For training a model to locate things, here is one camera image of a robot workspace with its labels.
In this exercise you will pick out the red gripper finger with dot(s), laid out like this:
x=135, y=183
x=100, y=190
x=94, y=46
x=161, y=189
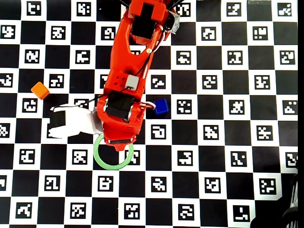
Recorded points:
x=121, y=146

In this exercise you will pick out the red robot arm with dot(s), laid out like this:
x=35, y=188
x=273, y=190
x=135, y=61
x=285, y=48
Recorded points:
x=121, y=59

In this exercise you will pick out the grey tape strip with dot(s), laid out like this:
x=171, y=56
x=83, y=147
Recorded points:
x=259, y=2

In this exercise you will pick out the orange cube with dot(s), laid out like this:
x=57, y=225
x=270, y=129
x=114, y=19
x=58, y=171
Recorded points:
x=40, y=90

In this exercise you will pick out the small grey square block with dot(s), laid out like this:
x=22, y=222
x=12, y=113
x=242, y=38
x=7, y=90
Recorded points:
x=132, y=82

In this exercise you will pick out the black camera tripod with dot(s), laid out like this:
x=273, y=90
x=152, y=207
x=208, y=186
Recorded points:
x=294, y=197

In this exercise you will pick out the black white marker checkerboard mat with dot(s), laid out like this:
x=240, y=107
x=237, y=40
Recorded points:
x=240, y=185

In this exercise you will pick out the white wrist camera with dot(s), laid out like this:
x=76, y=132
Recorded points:
x=78, y=121

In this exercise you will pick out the blue cube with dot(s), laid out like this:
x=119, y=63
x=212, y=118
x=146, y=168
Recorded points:
x=162, y=107

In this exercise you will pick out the grey duct tape wrap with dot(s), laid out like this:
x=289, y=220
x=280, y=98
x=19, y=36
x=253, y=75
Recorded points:
x=175, y=22

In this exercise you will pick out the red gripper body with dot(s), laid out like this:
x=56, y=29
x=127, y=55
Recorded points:
x=121, y=141

